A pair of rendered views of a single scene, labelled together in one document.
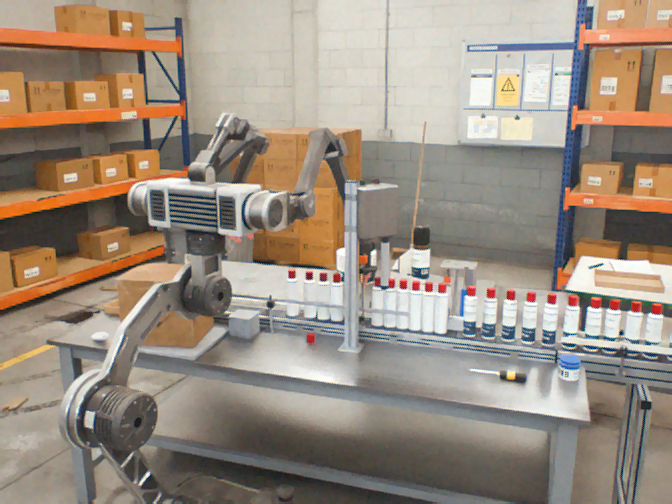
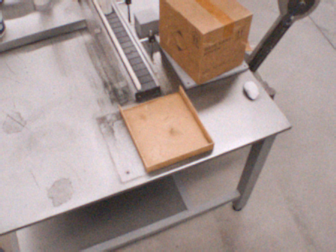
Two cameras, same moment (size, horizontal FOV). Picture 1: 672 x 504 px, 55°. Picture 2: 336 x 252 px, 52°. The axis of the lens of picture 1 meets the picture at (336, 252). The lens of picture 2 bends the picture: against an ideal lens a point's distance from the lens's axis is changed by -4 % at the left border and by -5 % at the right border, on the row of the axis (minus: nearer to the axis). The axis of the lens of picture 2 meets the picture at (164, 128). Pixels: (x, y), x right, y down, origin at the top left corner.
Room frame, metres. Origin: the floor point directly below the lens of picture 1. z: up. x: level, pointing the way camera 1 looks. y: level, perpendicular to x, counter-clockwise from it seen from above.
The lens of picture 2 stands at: (3.38, 1.49, 1.94)
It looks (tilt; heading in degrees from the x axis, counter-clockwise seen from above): 54 degrees down; 229
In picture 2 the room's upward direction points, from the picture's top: straight up
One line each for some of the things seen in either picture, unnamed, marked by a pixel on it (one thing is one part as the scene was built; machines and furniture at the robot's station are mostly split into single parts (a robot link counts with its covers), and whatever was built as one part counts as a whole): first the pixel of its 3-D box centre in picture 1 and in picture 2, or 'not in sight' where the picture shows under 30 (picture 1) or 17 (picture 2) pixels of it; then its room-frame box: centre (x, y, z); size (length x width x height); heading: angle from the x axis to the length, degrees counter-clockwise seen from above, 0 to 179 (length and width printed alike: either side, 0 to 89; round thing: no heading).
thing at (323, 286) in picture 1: (323, 295); not in sight; (2.58, 0.05, 0.98); 0.05 x 0.05 x 0.20
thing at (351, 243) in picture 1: (351, 267); not in sight; (2.39, -0.06, 1.16); 0.04 x 0.04 x 0.67; 72
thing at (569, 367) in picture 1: (569, 367); not in sight; (2.12, -0.84, 0.87); 0.07 x 0.07 x 0.07
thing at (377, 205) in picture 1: (372, 210); not in sight; (2.42, -0.14, 1.38); 0.17 x 0.10 x 0.19; 127
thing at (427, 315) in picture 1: (428, 307); not in sight; (2.44, -0.37, 0.98); 0.05 x 0.05 x 0.20
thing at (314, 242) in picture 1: (298, 198); not in sight; (6.50, 0.39, 0.70); 1.20 x 0.82 x 1.39; 69
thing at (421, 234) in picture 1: (420, 254); not in sight; (3.05, -0.42, 1.04); 0.09 x 0.09 x 0.29
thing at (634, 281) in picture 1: (627, 280); not in sight; (3.31, -1.58, 0.82); 0.34 x 0.24 x 0.03; 69
